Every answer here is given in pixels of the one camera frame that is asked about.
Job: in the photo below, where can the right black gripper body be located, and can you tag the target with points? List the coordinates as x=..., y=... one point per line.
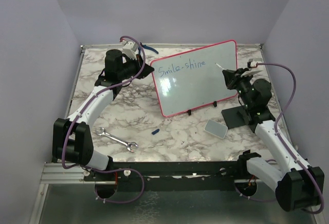
x=242, y=84

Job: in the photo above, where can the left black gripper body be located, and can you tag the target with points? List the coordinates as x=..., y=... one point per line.
x=131, y=68

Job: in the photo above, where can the red-framed whiteboard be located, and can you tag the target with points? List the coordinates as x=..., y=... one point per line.
x=191, y=79

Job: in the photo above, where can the blue marker cap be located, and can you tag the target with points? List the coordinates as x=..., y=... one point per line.
x=155, y=131

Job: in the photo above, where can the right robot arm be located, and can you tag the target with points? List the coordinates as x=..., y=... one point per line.
x=296, y=184

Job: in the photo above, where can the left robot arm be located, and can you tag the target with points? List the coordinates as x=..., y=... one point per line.
x=72, y=140

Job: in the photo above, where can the black whiteboard stand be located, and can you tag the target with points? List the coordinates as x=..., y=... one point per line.
x=190, y=111

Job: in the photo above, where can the white whiteboard eraser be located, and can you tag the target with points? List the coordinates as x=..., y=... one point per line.
x=214, y=128

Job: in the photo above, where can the silver combination wrench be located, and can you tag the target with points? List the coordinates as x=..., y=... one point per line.
x=130, y=146

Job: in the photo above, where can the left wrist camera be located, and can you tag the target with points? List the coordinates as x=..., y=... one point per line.
x=129, y=49

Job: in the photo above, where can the blue-handled pliers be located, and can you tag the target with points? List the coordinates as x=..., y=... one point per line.
x=146, y=47

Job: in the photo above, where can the aluminium table frame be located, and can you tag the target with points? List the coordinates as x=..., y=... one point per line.
x=173, y=159

